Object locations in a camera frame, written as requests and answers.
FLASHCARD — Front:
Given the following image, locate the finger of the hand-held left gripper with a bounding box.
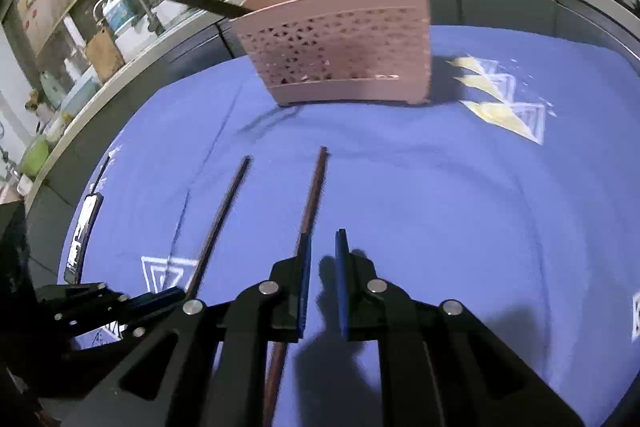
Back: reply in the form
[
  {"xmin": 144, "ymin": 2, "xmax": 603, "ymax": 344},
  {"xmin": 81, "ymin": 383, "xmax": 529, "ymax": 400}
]
[
  {"xmin": 60, "ymin": 314, "xmax": 168, "ymax": 360},
  {"xmin": 35, "ymin": 282, "xmax": 187, "ymax": 323}
]

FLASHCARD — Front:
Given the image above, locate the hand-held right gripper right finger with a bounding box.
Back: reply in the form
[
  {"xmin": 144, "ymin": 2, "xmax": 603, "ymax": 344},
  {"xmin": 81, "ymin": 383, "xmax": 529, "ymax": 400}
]
[{"xmin": 334, "ymin": 228, "xmax": 586, "ymax": 427}]

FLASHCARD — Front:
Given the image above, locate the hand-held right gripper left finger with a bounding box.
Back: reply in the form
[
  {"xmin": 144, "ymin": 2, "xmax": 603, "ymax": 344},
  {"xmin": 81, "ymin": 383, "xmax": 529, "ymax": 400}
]
[{"xmin": 60, "ymin": 232, "xmax": 313, "ymax": 427}]

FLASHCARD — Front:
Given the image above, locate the reddish brown single chopstick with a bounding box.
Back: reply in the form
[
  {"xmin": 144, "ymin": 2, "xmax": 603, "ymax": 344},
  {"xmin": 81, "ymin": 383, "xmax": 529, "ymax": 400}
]
[{"xmin": 262, "ymin": 147, "xmax": 329, "ymax": 427}]

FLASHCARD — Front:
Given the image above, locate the dark brown single chopstick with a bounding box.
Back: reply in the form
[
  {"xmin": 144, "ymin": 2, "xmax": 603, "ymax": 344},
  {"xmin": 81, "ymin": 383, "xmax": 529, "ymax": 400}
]
[{"xmin": 185, "ymin": 156, "xmax": 252, "ymax": 300}]

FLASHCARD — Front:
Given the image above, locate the pink perforated utensil basket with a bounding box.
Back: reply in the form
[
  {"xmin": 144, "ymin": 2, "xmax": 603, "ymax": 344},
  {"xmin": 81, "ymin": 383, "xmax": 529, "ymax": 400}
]
[{"xmin": 229, "ymin": 0, "xmax": 432, "ymax": 106}]

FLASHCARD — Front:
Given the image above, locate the black smartphone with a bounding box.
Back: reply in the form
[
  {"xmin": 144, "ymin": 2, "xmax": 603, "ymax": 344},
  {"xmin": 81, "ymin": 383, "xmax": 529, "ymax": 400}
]
[{"xmin": 64, "ymin": 193, "xmax": 104, "ymax": 285}]

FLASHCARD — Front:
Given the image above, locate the blue printed tablecloth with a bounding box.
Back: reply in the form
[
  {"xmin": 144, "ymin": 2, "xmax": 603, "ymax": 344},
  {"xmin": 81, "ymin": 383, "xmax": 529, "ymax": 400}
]
[{"xmin": 57, "ymin": 24, "xmax": 640, "ymax": 427}]

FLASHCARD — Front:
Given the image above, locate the thin dark chopstick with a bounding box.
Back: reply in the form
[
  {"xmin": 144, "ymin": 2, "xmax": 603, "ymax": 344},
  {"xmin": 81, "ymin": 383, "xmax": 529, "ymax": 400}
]
[{"xmin": 95, "ymin": 154, "xmax": 112, "ymax": 192}]

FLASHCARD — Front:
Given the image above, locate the upright wooden cutting board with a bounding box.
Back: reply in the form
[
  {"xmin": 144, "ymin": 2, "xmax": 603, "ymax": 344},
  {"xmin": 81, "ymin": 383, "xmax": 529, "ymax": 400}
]
[{"xmin": 84, "ymin": 29, "xmax": 126, "ymax": 82}]

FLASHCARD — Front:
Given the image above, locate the blue and white container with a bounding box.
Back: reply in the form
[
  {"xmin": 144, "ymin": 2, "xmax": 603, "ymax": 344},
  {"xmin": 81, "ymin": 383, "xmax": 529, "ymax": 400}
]
[{"xmin": 102, "ymin": 0, "xmax": 146, "ymax": 32}]

